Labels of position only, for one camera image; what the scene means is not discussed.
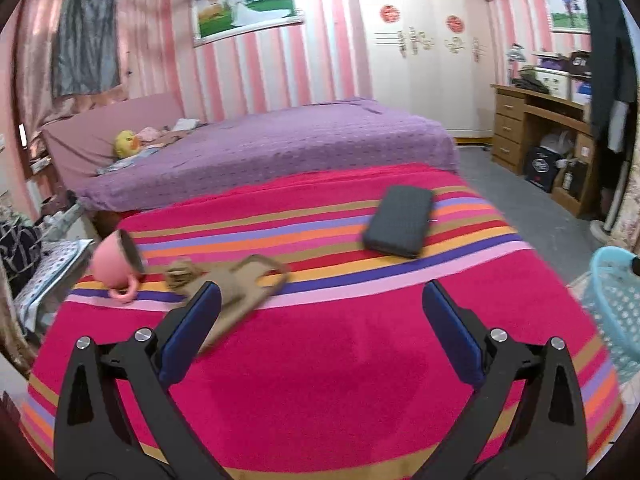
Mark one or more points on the white box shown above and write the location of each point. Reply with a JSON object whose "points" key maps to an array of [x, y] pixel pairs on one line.
{"points": [[552, 82]]}

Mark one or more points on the dark hanging clothes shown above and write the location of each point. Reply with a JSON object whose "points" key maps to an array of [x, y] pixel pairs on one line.
{"points": [[607, 60]]}

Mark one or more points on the pink bed headboard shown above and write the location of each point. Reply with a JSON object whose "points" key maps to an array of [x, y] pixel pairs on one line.
{"points": [[90, 135]]}

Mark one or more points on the crumpled brown paper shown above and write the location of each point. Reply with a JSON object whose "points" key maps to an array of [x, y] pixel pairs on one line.
{"points": [[182, 275]]}

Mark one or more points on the light blue plastic basket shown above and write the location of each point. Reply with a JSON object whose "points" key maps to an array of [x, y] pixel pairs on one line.
{"points": [[615, 300]]}

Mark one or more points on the black case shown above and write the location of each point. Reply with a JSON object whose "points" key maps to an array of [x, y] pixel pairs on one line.
{"points": [[397, 222]]}

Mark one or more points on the red round wardrobe sticker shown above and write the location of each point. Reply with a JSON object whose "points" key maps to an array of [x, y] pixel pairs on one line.
{"points": [[388, 13], [454, 23]]}

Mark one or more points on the framed wedding photo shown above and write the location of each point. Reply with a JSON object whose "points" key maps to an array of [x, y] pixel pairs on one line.
{"points": [[247, 7]]}

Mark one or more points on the black white patterned bag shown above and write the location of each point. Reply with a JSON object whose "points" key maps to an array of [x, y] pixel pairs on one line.
{"points": [[17, 255]]}

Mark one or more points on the purple dotted bedspread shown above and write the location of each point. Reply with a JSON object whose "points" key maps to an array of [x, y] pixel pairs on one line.
{"points": [[280, 150]]}

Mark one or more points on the tan fabric pouch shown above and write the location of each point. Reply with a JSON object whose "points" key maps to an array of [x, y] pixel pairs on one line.
{"points": [[242, 285]]}

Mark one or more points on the white cloth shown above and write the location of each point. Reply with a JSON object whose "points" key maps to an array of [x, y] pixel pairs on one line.
{"points": [[186, 124]]}

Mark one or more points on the pink curtain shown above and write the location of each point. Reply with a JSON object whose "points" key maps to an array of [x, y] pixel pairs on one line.
{"points": [[35, 35]]}

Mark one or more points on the wooden desk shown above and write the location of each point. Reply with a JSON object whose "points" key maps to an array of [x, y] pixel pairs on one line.
{"points": [[510, 125]]}

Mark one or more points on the desk lamp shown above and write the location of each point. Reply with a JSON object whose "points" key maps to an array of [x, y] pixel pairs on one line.
{"points": [[515, 57]]}

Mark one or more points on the pink plush toy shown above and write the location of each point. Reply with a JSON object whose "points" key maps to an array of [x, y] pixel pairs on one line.
{"points": [[149, 135]]}

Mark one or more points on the floral cloth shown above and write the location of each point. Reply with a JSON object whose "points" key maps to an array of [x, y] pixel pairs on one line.
{"points": [[627, 210]]}

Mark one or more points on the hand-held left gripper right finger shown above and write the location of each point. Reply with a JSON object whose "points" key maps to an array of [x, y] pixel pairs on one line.
{"points": [[455, 330]]}

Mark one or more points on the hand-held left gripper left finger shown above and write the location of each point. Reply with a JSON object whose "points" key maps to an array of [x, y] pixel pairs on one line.
{"points": [[192, 330]]}

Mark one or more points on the yellow duck plush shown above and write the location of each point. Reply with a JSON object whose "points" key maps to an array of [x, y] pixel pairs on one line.
{"points": [[126, 144]]}

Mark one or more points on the white wardrobe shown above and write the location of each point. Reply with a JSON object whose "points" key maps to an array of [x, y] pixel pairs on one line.
{"points": [[425, 85]]}

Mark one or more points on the small framed photo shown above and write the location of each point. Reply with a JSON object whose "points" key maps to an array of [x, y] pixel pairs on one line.
{"points": [[567, 7]]}

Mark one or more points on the grey cloth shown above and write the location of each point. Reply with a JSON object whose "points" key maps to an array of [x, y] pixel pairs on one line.
{"points": [[85, 30]]}

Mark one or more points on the pink cup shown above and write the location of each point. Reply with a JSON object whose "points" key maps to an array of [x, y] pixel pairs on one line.
{"points": [[107, 265]]}

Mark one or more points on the striped pink blanket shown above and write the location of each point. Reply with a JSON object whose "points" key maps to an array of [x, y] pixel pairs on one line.
{"points": [[325, 360]]}

